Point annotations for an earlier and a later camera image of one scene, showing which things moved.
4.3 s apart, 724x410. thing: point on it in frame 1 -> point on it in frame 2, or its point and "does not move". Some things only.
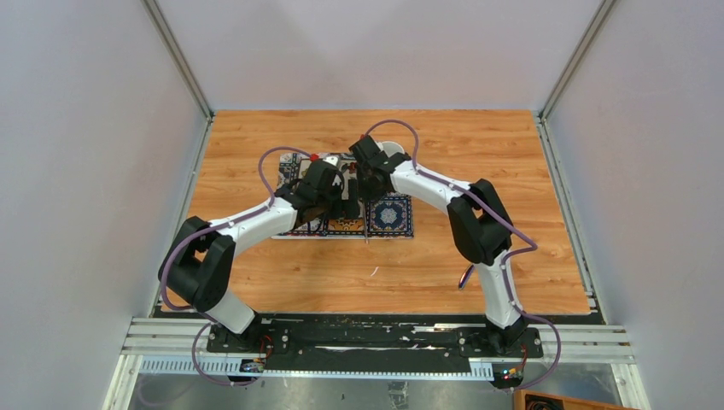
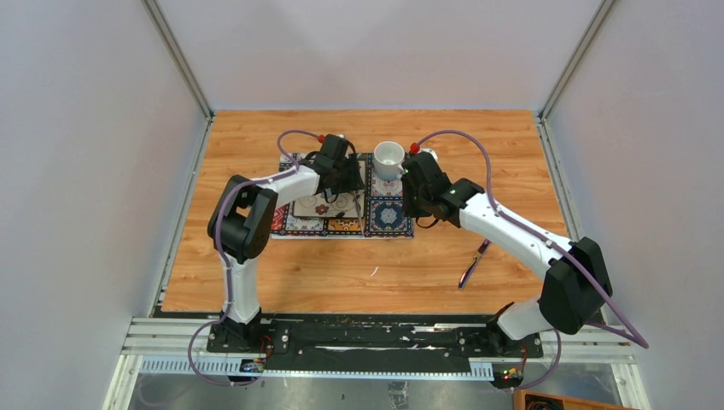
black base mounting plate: [375, 342] does not move
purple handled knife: [465, 277] does not move
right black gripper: [370, 194] -> [409, 209]
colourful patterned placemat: [385, 215] does not move
